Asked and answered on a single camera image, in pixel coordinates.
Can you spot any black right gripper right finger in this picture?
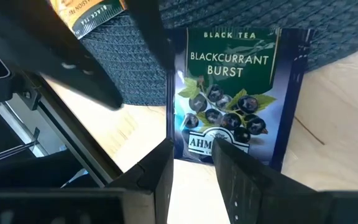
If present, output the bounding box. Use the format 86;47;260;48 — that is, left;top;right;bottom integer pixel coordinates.
211;138;332;224

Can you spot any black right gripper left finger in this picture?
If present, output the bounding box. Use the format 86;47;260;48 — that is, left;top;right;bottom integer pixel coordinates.
106;138;175;224

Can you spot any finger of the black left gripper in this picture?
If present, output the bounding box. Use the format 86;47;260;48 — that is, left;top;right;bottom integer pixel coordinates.
124;0;176;73
0;0;124;111

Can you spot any orange tea packet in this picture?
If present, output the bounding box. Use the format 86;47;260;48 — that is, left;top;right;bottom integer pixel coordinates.
48;0;127;40

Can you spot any round dark woven placemat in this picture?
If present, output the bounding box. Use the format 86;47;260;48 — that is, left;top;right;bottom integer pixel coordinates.
78;0;358;106

